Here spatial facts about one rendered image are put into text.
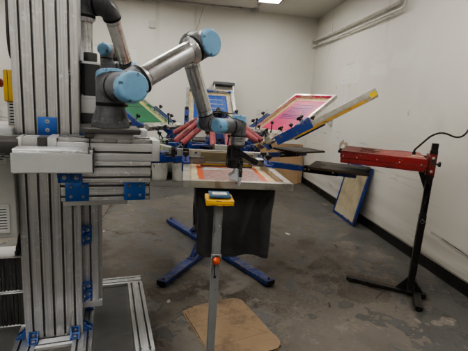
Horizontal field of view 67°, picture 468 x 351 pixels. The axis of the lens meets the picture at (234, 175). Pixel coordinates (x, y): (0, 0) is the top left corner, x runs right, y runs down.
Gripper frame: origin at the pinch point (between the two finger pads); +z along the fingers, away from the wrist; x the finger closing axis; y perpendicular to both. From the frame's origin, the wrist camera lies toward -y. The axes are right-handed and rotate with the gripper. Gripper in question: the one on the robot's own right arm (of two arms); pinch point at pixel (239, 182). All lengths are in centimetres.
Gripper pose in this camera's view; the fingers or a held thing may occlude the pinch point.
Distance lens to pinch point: 186.7
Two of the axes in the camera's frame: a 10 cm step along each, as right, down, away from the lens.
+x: 1.3, 2.0, -9.7
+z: -0.7, 9.8, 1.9
